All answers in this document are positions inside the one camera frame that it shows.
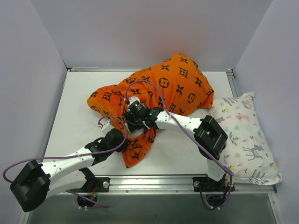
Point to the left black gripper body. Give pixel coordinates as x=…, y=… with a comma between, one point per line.
x=119, y=137

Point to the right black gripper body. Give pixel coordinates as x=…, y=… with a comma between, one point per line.
x=130, y=122

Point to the orange patterned pillowcase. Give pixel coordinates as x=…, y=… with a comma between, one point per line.
x=177, y=84

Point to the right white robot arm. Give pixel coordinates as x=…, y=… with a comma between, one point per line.
x=205, y=133

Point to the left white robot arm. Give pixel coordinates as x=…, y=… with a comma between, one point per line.
x=38, y=181

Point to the white floral animal pillow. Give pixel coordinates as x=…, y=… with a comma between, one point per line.
x=247, y=152

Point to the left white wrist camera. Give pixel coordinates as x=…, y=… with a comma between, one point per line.
x=105, y=125

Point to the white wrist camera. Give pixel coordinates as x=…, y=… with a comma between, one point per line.
x=105, y=125
x=132, y=100

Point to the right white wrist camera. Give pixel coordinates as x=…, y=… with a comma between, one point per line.
x=132, y=100

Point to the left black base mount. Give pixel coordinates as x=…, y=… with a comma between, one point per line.
x=96, y=185

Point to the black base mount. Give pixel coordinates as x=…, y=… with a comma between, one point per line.
x=96, y=185
x=206, y=184

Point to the aluminium front rail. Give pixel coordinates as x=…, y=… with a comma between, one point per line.
x=131, y=184

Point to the aluminium rail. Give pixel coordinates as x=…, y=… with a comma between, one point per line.
x=232, y=83
x=82, y=69
x=131, y=184

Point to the aluminium back rail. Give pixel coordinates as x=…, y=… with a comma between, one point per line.
x=82, y=69

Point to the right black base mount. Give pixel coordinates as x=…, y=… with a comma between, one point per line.
x=206, y=184

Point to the aluminium right side rail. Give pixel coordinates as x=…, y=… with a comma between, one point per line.
x=232, y=83

